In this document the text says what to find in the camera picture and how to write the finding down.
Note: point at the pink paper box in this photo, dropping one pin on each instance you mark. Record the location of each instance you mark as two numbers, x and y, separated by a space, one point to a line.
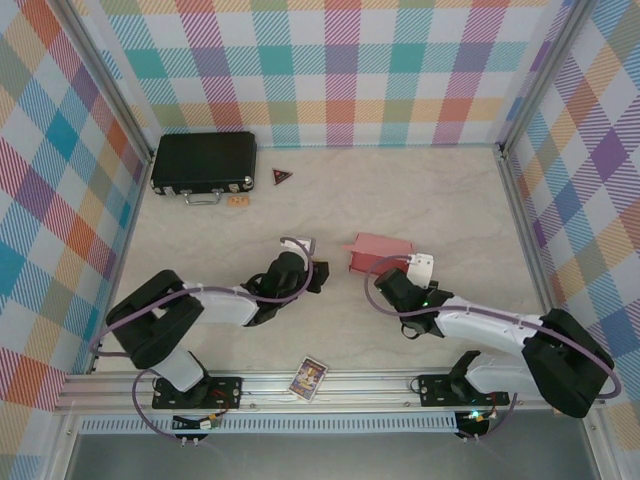
380 247

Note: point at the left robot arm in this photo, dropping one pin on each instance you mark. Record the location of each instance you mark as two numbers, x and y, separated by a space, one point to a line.
225 305

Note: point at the dark triangular piece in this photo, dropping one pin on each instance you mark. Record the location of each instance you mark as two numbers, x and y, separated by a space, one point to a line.
281 175

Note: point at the aluminium frame post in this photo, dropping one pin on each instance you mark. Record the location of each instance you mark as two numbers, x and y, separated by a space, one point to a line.
107 85
542 75

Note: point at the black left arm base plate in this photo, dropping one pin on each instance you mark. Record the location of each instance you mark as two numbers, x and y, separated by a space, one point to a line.
227 390

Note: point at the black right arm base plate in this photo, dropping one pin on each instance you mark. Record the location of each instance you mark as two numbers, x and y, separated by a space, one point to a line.
435 387

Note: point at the small orange wooden tile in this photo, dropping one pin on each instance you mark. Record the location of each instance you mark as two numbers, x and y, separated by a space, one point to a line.
237 201

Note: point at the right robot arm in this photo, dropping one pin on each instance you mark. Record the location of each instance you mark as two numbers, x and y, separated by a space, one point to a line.
480 325

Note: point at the colourful playing card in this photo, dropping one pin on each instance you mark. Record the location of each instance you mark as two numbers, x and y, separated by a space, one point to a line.
307 379

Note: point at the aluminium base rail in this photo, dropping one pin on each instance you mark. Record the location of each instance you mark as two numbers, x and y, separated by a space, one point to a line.
360 392

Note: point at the aluminium side rail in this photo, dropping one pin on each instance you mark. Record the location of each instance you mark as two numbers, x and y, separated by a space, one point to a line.
520 200

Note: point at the black carrying case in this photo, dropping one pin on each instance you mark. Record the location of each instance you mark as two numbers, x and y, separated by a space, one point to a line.
205 160

